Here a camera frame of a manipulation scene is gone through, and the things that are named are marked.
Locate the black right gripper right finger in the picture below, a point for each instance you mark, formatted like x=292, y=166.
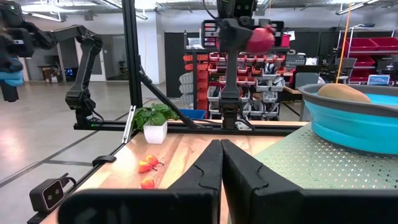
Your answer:
x=245, y=193

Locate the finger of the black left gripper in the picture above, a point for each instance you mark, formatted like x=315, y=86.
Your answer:
x=233, y=34

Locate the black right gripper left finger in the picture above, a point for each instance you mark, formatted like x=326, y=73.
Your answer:
x=205, y=180

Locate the dark red pomegranate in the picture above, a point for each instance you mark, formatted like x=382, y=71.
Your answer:
x=261, y=42

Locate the small orange yellow pear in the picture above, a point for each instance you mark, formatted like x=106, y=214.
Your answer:
x=147, y=183
x=152, y=159
x=144, y=167

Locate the brown green kiwi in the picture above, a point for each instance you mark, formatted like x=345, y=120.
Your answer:
x=342, y=93

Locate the blue grey collapsible colander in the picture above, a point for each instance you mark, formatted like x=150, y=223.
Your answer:
x=357, y=130

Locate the background black robot arm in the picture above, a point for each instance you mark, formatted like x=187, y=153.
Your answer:
x=85, y=68

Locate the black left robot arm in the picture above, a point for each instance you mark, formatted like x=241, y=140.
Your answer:
x=231, y=77

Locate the red parts bin rack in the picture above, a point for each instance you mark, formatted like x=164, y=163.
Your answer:
x=202, y=74

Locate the blue plastic bin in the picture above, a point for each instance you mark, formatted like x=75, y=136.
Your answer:
x=194, y=114

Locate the green plant in white pot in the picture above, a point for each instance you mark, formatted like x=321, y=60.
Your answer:
x=155, y=133

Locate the green perforated metal riser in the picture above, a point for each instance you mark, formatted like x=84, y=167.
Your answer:
x=311, y=165

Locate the black edge clip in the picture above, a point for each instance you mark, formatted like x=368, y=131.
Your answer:
x=104, y=160

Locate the laptop screen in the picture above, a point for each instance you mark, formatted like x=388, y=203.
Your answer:
x=378, y=80

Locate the brown cardboard box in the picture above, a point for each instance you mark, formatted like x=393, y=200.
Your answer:
x=49, y=74

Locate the blue soft object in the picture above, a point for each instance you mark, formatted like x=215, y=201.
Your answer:
x=11, y=73

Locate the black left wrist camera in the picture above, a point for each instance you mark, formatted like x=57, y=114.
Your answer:
x=243, y=7

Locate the black aluminium table frame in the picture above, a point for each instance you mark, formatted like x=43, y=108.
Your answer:
x=130, y=46

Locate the silver aluminium bracket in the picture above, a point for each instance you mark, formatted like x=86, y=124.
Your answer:
x=129, y=124

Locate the black table-level camera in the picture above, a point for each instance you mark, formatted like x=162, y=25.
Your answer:
x=46, y=194

